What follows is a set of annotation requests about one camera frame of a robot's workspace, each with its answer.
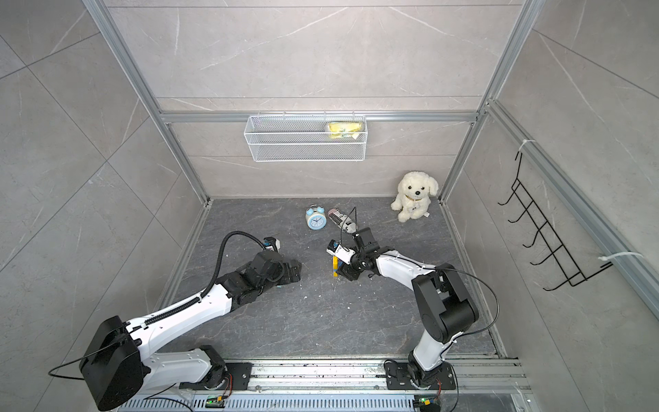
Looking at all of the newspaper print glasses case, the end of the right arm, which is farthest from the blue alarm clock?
the end of the right arm

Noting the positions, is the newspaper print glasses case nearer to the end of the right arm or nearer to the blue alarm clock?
the blue alarm clock

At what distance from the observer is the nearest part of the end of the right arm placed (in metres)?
0.72

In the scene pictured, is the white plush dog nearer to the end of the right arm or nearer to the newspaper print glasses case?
the newspaper print glasses case

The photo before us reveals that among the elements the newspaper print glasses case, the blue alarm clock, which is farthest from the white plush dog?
the blue alarm clock

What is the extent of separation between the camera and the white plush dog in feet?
3.35

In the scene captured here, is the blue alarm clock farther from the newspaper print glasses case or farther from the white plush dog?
the white plush dog

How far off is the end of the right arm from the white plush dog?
0.36 metres
